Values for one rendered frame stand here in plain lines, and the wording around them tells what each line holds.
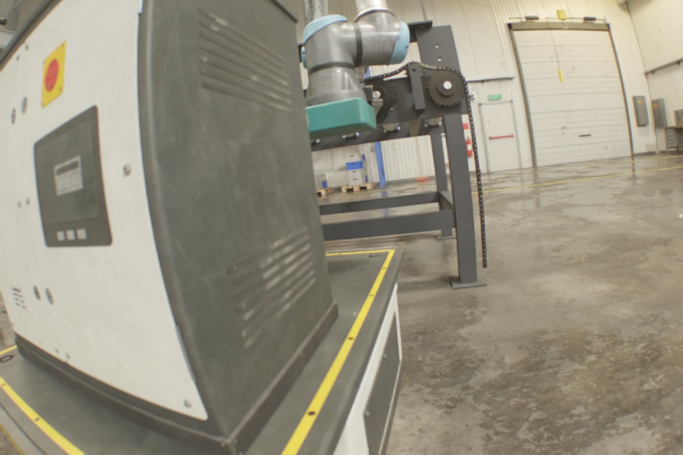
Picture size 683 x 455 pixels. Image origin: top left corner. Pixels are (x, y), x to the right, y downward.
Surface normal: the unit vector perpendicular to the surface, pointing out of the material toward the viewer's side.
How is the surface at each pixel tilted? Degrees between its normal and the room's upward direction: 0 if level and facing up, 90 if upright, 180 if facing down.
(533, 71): 90
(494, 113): 90
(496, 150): 90
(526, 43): 90
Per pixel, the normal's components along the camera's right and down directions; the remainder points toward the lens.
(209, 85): 0.95, -0.11
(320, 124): -0.26, 0.11
